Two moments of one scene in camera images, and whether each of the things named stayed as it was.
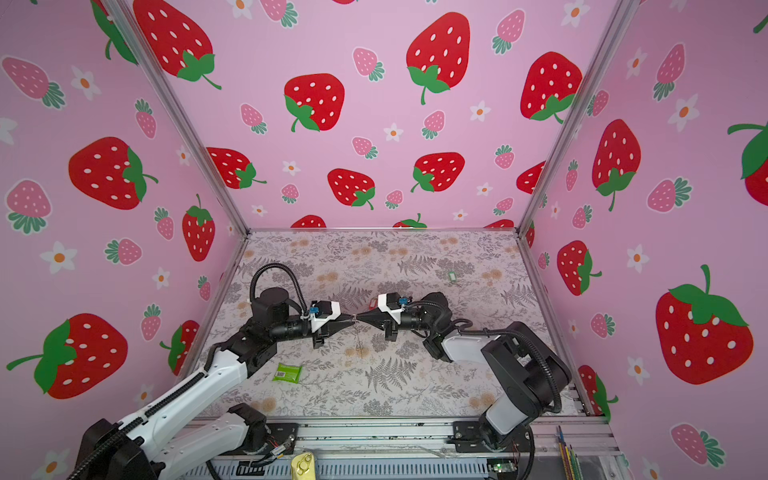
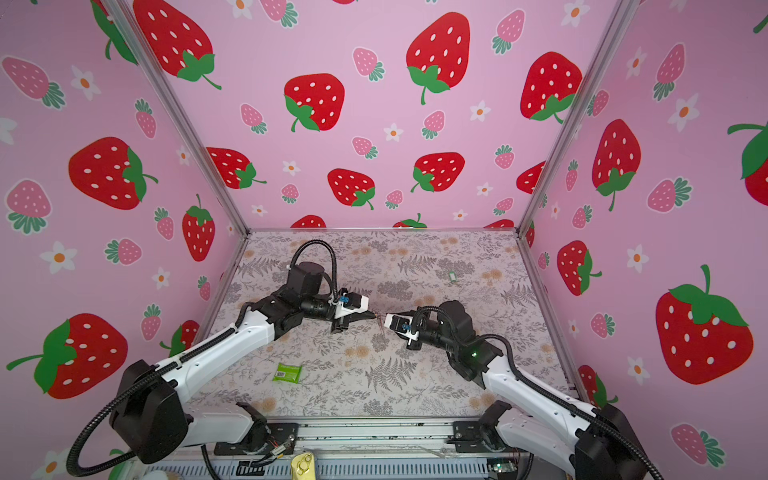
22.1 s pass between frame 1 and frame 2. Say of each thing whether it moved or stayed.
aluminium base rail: stayed
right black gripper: moved
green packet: stayed
